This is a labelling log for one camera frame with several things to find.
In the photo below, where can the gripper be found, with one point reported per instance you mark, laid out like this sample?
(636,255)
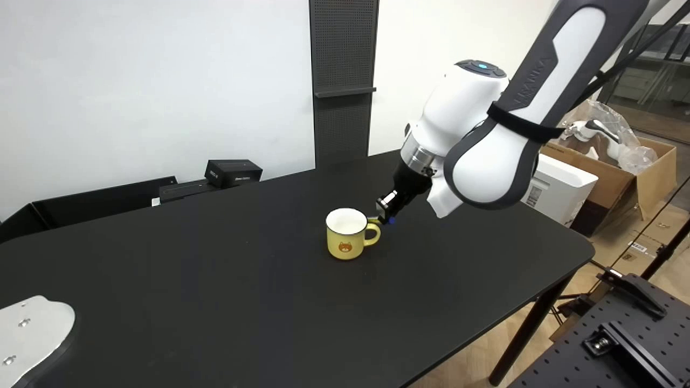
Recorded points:
(412,183)

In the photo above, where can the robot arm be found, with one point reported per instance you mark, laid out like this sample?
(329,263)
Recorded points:
(539,91)

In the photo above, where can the yellow mug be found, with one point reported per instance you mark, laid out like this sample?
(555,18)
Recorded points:
(347,242)

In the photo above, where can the dark grey perforated panel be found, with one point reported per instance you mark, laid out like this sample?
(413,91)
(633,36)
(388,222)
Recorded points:
(344,81)

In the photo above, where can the small black box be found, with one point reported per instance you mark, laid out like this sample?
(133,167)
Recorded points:
(233,173)

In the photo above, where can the white appliance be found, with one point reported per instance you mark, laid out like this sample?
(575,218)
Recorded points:
(560,191)

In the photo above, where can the flat black box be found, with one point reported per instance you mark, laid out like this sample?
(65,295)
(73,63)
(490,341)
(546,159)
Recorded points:
(183,191)

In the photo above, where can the cardboard box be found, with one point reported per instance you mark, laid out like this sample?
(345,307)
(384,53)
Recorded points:
(620,183)

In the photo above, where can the clear plastic wrapped part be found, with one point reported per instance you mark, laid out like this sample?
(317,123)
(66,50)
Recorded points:
(620,134)

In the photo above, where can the flat cardboard sheet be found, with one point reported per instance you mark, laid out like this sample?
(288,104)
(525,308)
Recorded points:
(641,237)

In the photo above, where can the black clamp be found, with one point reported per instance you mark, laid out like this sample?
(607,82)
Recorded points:
(636,288)

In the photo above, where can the glass door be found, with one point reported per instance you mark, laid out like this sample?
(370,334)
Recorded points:
(655,70)

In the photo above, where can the silver metal plate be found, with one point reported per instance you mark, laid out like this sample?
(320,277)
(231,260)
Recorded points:
(29,339)

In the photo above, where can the black rail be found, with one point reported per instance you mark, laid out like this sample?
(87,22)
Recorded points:
(628,345)

